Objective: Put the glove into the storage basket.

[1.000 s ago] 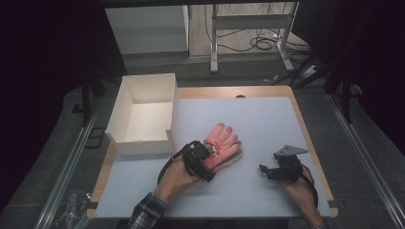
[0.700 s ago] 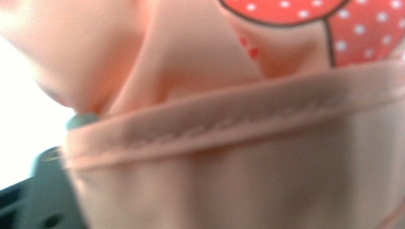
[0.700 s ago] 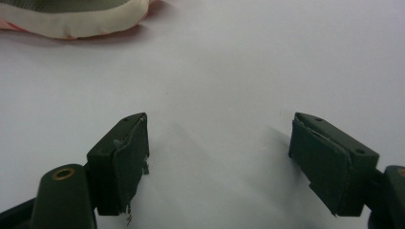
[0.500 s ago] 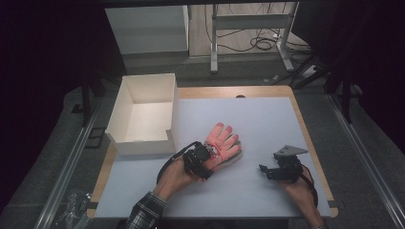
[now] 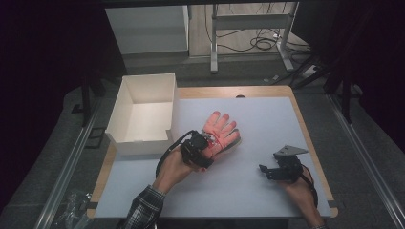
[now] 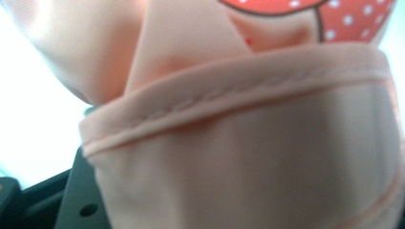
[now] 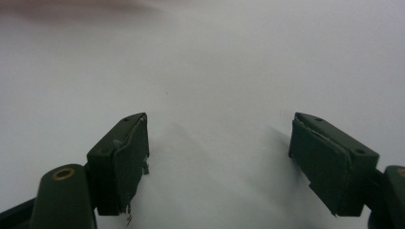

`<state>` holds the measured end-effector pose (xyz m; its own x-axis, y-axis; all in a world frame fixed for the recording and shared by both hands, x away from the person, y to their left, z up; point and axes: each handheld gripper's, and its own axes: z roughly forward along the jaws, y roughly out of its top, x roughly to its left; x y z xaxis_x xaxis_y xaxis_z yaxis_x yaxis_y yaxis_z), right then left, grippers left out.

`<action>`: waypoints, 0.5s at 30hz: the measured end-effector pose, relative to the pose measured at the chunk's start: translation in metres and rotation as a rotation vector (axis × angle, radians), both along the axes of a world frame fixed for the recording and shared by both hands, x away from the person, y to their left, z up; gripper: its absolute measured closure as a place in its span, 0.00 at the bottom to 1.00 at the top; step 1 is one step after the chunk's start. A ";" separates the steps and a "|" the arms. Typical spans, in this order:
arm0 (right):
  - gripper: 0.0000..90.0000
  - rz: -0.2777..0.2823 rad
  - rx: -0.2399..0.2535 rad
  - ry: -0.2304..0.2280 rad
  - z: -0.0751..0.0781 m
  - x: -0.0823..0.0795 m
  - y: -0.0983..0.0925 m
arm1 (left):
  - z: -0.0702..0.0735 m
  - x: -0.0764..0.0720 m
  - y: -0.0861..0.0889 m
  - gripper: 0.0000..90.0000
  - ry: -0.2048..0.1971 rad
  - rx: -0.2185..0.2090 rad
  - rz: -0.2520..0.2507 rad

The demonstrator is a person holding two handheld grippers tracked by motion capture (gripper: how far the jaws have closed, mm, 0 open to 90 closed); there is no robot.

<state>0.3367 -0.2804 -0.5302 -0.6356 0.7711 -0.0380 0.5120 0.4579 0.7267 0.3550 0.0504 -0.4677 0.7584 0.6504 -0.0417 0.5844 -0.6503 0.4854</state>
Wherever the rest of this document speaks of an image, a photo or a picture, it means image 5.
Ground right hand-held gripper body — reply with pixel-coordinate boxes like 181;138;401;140
266;145;309;184

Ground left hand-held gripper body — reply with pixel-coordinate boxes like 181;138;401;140
180;129;211;168

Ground pink work glove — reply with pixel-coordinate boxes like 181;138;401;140
200;111;243;160

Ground person's left hand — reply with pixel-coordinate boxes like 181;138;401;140
152;146;204;194

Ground person's right hand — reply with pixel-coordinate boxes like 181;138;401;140
280;166;317;208

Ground pale grey table mat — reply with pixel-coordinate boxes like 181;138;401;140
95;96;332;219

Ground wooden table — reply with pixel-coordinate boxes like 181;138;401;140
86;84;339;219

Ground white open cardboard box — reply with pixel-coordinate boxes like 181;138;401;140
104;73;178;156

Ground black stand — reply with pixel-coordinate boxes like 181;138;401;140
71;75;107;129
324;47;355;125

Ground white power strip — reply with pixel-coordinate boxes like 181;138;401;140
299;64;320;79

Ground white cabinet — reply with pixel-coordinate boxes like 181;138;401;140
104;4;191;55

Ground clear plastic bag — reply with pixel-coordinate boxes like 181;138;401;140
52;189;97;229

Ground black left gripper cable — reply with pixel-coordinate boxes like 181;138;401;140
155;129;196;179

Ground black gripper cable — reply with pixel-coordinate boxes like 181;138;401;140
155;129;196;179
299;164;320;209

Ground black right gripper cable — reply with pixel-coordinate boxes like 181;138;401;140
299;164;320;209

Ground aluminium rail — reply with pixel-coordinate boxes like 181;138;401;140
32;97;103;229
327;93;405;229

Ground black floor cables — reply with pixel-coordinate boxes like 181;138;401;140
203;4;311;55

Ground grey metal desk frame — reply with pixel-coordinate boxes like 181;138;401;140
209;1;301;74

